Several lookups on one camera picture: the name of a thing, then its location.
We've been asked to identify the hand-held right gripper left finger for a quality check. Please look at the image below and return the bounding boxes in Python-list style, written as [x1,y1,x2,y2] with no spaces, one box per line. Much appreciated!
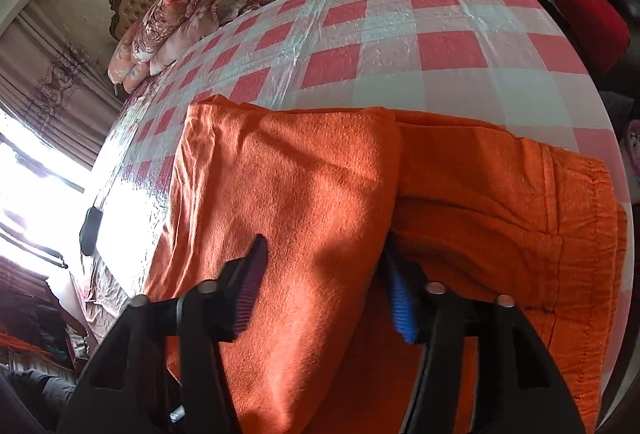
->
[56,234,269,434]

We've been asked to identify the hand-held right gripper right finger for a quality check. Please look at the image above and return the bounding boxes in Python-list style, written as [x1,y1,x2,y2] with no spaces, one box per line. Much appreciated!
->
[382,244,586,434]

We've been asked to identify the orange pants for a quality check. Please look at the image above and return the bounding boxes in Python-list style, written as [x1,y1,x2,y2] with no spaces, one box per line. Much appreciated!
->
[142,95,628,434]

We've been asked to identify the small black clip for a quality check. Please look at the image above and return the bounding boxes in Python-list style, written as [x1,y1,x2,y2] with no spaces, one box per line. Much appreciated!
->
[80,207,103,257]

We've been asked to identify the red white checked tablecloth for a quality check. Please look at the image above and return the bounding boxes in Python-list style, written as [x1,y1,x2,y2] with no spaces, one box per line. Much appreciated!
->
[82,0,636,330]

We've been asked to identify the floral quilt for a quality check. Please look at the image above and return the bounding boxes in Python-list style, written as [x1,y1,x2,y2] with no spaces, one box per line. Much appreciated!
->
[106,0,296,94]

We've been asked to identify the patterned curtain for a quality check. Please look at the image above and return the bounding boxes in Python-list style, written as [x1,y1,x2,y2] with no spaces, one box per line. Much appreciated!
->
[0,9,121,175]

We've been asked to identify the white waste bin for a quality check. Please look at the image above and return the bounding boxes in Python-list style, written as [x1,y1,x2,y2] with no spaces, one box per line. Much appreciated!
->
[620,117,640,160]

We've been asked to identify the red clothing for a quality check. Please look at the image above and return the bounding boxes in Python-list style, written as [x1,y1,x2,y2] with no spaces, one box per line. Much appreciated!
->
[557,0,631,75]

